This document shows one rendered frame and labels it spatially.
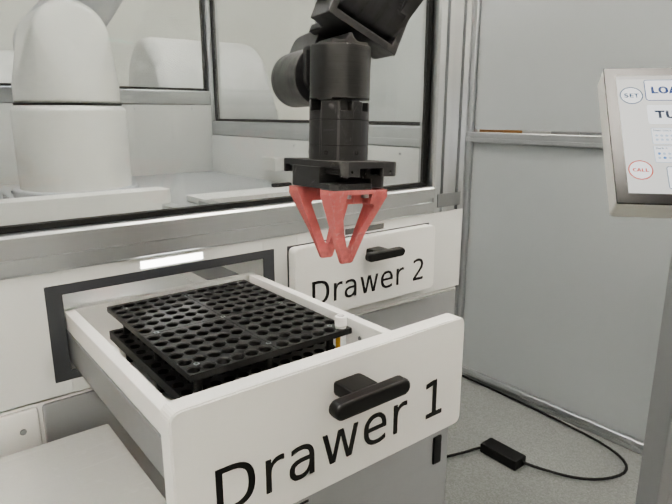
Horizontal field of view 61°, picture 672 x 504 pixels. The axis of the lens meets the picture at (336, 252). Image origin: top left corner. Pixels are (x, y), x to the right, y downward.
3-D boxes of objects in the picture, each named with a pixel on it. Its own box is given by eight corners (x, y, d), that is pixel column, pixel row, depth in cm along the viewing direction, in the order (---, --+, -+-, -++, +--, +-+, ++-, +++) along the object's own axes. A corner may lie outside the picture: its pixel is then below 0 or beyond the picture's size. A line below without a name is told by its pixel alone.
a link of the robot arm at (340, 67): (329, 26, 49) (383, 34, 52) (294, 38, 55) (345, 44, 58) (327, 109, 50) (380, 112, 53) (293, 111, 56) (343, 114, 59)
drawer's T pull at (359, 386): (411, 393, 45) (412, 377, 45) (337, 424, 40) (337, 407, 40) (380, 377, 48) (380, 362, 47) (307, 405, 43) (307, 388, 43)
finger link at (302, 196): (327, 270, 52) (329, 167, 51) (286, 256, 58) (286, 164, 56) (382, 262, 56) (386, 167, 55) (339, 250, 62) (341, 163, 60)
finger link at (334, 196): (331, 271, 52) (333, 168, 50) (289, 257, 58) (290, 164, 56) (387, 263, 56) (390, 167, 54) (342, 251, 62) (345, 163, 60)
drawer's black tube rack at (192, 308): (351, 385, 60) (351, 327, 58) (194, 444, 49) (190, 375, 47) (245, 325, 77) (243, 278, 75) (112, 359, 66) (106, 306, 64)
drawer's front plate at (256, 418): (459, 421, 56) (465, 316, 53) (179, 561, 39) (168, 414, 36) (445, 414, 57) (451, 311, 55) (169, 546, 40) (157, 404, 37)
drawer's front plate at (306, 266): (433, 286, 99) (436, 224, 97) (296, 323, 82) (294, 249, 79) (426, 284, 101) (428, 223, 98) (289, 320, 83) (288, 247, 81)
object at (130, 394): (435, 405, 56) (437, 348, 55) (190, 517, 41) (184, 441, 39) (237, 302, 86) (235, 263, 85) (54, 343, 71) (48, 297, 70)
